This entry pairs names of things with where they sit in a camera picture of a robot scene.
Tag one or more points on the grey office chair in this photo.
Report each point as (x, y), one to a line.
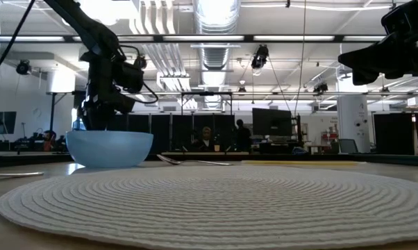
(348, 146)

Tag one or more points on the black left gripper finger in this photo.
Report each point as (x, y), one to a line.
(102, 122)
(88, 121)

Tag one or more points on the black partition wall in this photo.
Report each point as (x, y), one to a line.
(393, 133)
(160, 133)

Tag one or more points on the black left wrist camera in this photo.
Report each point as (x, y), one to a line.
(132, 76)

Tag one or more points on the black ceiling camera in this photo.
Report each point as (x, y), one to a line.
(23, 67)

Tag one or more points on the black aluminium table frame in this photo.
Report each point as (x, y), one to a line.
(28, 159)

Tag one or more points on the black overhead camera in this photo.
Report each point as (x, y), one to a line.
(260, 57)

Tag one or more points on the black overhead light bar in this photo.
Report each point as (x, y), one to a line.
(68, 38)

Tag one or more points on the blue bowl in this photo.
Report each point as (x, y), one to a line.
(108, 149)

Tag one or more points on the black monitor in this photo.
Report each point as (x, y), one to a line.
(271, 121)

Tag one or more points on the silver spoon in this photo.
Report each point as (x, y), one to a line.
(171, 161)

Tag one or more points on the dark wall screen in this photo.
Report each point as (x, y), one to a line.
(0, 122)

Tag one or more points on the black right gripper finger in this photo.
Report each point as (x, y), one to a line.
(372, 55)
(361, 79)

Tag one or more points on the white round column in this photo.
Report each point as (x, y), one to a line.
(353, 125)

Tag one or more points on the silver fork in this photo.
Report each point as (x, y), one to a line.
(18, 174)

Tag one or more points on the white plate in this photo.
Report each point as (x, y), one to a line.
(209, 208)

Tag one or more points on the silver ceiling duct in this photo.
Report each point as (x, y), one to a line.
(216, 21)

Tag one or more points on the person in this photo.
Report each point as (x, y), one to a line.
(243, 137)
(206, 139)

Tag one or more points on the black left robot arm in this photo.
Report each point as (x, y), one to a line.
(87, 27)

